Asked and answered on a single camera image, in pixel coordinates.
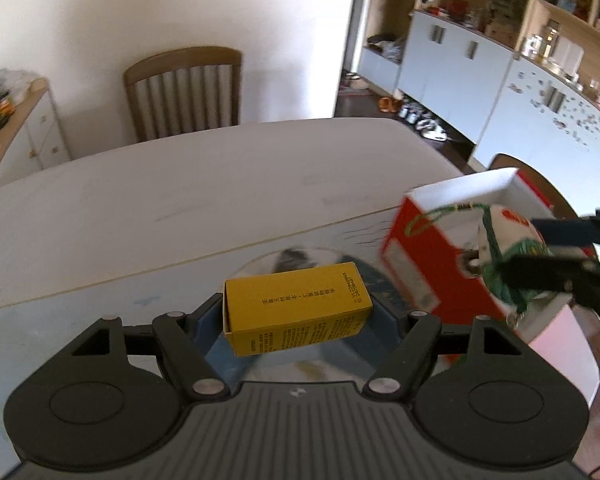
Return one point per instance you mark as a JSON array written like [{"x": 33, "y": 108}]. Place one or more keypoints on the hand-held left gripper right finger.
[{"x": 395, "y": 325}]

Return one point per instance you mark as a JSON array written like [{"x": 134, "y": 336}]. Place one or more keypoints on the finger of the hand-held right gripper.
[
  {"x": 565, "y": 232},
  {"x": 545, "y": 270}
]

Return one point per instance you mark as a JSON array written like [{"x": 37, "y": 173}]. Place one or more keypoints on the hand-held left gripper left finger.
[{"x": 211, "y": 327}]

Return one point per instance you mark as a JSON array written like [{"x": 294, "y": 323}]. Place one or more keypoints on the red cardboard box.
[{"x": 420, "y": 260}]

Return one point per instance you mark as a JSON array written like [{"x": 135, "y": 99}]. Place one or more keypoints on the yellow cardboard box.
[{"x": 295, "y": 305}]

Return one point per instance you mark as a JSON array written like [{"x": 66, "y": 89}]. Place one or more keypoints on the wooden chair with red cushion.
[{"x": 540, "y": 180}]

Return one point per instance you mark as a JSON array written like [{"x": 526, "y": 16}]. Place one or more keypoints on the white cabinet with magnets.
[{"x": 550, "y": 130}]

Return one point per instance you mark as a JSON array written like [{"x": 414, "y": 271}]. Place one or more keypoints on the shoes on floor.
[{"x": 420, "y": 117}]

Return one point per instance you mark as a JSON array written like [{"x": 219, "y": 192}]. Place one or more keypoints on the white tall cabinet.
[{"x": 450, "y": 70}]

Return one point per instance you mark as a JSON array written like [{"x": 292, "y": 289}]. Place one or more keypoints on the wooden slat-back chair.
[{"x": 180, "y": 95}]

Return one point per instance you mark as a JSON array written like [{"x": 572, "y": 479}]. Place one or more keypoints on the white wooden sideboard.
[{"x": 30, "y": 135}]

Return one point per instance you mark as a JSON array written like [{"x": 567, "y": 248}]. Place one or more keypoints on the wooden wall shelf unit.
[{"x": 570, "y": 0}]

